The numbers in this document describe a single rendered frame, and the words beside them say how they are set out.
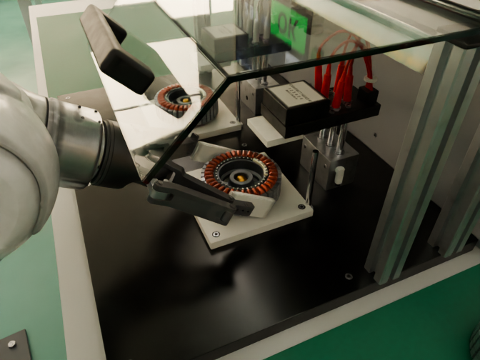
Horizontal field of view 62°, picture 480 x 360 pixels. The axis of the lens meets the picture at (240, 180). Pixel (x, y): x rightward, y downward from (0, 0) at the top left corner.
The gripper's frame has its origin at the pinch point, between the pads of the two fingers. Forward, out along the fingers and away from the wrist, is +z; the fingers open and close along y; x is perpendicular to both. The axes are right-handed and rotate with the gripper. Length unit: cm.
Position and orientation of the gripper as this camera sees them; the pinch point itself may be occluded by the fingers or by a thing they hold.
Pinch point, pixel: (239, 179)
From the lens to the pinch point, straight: 55.9
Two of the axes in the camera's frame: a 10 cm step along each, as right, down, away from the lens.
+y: -4.1, -5.8, 7.0
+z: 7.9, 1.6, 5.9
